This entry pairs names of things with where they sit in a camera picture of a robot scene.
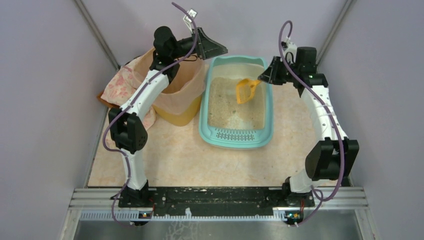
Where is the yellow litter scoop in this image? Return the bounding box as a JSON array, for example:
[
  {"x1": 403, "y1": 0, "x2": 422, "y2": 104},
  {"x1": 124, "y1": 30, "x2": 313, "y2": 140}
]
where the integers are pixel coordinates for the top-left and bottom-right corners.
[{"x1": 235, "y1": 78, "x2": 262, "y2": 104}]

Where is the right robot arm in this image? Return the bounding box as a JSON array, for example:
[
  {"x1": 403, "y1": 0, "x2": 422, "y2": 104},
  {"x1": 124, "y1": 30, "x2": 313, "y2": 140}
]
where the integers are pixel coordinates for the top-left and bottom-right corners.
[{"x1": 258, "y1": 46, "x2": 360, "y2": 196}]

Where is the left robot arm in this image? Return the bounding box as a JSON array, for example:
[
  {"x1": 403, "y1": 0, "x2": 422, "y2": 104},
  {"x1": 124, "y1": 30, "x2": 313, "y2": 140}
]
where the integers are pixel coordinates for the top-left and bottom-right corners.
[{"x1": 106, "y1": 26, "x2": 228, "y2": 208}]

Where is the teal litter box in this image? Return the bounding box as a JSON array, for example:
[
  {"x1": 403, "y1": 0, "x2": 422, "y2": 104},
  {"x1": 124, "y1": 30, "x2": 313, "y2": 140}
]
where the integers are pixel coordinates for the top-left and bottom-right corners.
[{"x1": 198, "y1": 55, "x2": 274, "y2": 150}]

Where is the cat litter sand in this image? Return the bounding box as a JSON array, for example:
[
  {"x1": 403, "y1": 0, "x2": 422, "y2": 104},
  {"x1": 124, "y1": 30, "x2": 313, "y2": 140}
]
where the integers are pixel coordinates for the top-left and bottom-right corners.
[{"x1": 207, "y1": 77, "x2": 266, "y2": 130}]

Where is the orange plastic bin liner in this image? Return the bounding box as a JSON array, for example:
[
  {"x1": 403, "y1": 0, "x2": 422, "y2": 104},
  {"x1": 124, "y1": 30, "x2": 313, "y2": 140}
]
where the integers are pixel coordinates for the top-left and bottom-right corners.
[{"x1": 142, "y1": 48, "x2": 206, "y2": 115}]

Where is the pink patterned cloth bag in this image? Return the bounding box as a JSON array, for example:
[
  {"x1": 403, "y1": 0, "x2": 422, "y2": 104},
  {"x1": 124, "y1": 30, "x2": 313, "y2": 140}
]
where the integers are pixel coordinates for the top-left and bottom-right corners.
[{"x1": 100, "y1": 56, "x2": 157, "y2": 132}]

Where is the yellow trash bin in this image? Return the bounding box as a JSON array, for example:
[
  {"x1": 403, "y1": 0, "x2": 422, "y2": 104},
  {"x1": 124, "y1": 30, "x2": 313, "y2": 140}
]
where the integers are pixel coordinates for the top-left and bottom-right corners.
[{"x1": 152, "y1": 96, "x2": 202, "y2": 127}]

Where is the brown wooden tray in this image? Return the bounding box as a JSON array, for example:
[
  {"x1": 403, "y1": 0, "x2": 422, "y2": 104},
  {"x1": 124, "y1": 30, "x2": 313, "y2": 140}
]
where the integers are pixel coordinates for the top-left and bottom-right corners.
[{"x1": 96, "y1": 92, "x2": 115, "y2": 108}]

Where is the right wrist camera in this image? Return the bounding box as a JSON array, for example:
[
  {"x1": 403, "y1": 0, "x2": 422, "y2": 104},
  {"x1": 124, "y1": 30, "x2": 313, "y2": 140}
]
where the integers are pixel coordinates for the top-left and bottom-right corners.
[{"x1": 281, "y1": 36, "x2": 298, "y2": 64}]

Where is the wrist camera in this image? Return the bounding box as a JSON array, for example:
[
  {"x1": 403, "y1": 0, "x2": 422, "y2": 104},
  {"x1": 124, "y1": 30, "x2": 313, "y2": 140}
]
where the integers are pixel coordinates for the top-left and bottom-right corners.
[
  {"x1": 281, "y1": 36, "x2": 298, "y2": 64},
  {"x1": 183, "y1": 8, "x2": 198, "y2": 33}
]

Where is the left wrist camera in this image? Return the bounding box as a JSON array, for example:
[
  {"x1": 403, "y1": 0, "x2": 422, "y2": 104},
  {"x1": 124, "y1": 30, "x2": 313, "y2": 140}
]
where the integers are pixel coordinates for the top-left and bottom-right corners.
[{"x1": 183, "y1": 8, "x2": 198, "y2": 33}]

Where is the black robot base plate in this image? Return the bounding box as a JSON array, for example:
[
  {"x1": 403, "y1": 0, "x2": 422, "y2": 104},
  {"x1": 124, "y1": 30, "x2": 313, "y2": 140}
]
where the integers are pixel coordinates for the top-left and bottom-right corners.
[{"x1": 117, "y1": 186, "x2": 315, "y2": 217}]

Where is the aluminium frame rail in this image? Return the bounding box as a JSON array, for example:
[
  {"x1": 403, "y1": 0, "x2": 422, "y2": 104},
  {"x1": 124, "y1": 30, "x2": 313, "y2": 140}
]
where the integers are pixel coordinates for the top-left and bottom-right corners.
[{"x1": 68, "y1": 187, "x2": 368, "y2": 222}]

